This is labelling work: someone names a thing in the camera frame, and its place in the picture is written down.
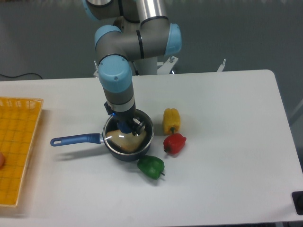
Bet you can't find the yellow woven basket tray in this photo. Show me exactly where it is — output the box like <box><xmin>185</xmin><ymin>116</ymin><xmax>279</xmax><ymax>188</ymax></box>
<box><xmin>0</xmin><ymin>96</ymin><xmax>44</xmax><ymax>207</ymax></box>

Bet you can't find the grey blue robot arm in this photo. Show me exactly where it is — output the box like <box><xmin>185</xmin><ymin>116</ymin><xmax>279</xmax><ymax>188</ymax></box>
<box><xmin>82</xmin><ymin>0</ymin><xmax>182</xmax><ymax>135</ymax></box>

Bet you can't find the black floor cable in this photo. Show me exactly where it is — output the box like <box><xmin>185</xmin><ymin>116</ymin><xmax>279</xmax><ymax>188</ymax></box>
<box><xmin>0</xmin><ymin>73</ymin><xmax>44</xmax><ymax>79</ymax></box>

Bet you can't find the red bell pepper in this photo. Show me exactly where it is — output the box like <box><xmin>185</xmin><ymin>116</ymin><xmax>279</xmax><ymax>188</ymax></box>
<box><xmin>163</xmin><ymin>133</ymin><xmax>187</xmax><ymax>155</ymax></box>

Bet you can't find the black saucepan blue handle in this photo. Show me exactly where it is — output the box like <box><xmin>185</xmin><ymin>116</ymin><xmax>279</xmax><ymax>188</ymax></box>
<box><xmin>50</xmin><ymin>109</ymin><xmax>154</xmax><ymax>162</ymax></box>

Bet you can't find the black table corner device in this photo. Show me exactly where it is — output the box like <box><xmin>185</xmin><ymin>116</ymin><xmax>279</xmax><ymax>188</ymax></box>
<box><xmin>292</xmin><ymin>191</ymin><xmax>303</xmax><ymax>215</ymax></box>

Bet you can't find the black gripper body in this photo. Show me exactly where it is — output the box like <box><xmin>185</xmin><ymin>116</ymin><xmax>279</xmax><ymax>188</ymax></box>
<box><xmin>111</xmin><ymin>107</ymin><xmax>136</xmax><ymax>125</ymax></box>

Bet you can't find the yellow bell pepper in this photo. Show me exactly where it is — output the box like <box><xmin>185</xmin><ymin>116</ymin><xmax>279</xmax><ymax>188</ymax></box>
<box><xmin>162</xmin><ymin>108</ymin><xmax>181</xmax><ymax>135</ymax></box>

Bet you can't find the triangular toast slice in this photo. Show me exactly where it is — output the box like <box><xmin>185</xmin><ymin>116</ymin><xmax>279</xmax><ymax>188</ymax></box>
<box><xmin>106</xmin><ymin>130</ymin><xmax>147</xmax><ymax>153</ymax></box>

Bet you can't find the green bell pepper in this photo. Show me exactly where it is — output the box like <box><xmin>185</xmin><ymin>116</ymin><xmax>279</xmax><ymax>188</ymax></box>
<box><xmin>137</xmin><ymin>155</ymin><xmax>165</xmax><ymax>180</ymax></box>

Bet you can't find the glass pot lid blue knob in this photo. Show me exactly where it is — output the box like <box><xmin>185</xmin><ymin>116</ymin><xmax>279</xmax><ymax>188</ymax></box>
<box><xmin>103</xmin><ymin>113</ymin><xmax>154</xmax><ymax>156</ymax></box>

